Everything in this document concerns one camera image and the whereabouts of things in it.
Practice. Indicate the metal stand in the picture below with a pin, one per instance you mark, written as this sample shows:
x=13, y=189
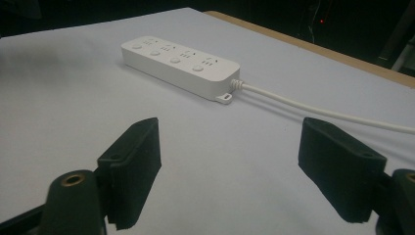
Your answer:
x=396, y=36

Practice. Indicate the white power strip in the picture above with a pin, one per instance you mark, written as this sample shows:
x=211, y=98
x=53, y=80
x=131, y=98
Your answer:
x=182, y=65

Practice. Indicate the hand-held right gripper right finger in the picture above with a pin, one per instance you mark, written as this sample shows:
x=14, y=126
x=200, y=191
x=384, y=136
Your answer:
x=339, y=169

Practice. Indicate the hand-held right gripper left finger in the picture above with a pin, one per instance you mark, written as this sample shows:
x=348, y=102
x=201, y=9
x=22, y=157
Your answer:
x=133, y=169

